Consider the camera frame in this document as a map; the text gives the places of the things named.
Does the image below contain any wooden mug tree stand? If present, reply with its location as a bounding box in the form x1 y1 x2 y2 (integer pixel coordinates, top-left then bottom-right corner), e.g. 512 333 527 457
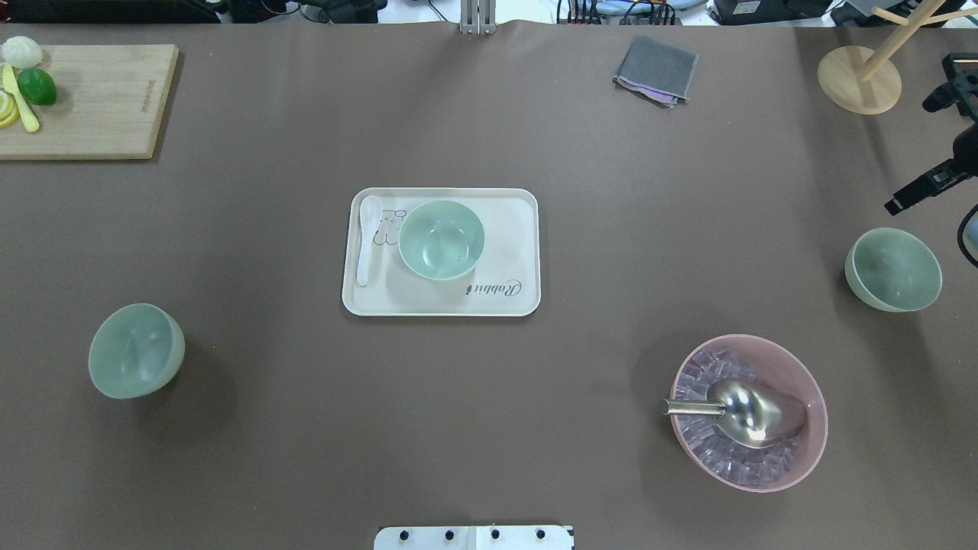
818 1 977 115

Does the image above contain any lemon slice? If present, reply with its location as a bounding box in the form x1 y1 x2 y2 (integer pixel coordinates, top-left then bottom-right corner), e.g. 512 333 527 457
0 90 20 128

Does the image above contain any white garlic bulb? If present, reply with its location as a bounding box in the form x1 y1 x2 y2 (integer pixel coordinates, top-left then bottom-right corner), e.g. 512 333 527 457
1 36 44 70

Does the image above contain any white ceramic spoon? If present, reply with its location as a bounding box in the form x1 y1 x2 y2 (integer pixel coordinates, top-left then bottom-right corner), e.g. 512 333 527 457
355 195 382 286

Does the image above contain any wooden cutting board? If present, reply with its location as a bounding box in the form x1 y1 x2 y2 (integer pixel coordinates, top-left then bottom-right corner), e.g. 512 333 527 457
1 44 179 160

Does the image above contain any black camera cable right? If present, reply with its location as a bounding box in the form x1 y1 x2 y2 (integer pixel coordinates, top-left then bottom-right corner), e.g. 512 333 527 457
957 203 978 269

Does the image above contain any cream rabbit serving tray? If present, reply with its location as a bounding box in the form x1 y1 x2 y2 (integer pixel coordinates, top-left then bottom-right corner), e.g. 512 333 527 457
342 187 542 317

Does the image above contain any steel ice scoop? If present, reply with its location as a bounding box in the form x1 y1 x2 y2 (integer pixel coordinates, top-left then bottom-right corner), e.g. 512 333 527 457
657 378 808 449

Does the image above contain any grey folded cloth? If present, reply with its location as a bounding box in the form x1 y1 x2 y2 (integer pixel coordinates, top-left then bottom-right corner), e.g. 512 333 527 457
614 36 699 108

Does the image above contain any yellow plastic knife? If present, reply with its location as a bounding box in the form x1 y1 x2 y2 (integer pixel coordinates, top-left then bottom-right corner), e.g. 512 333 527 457
2 63 40 133

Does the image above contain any light green center bowl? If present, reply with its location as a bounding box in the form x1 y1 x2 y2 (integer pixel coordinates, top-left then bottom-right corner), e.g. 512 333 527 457
398 201 487 281

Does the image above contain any pink bowl with ice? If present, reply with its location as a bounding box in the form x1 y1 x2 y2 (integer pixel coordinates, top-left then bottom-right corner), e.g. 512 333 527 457
669 334 828 493

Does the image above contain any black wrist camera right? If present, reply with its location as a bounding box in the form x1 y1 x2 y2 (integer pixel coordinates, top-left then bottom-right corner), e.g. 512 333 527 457
921 53 977 122

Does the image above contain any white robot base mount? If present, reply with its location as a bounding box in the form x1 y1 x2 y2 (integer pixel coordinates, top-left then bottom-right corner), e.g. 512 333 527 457
373 525 575 549

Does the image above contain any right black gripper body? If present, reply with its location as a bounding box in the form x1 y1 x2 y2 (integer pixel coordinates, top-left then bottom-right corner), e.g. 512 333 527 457
884 141 977 215

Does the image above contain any green lime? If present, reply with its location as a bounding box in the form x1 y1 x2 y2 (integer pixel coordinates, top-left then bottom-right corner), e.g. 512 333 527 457
15 67 58 105

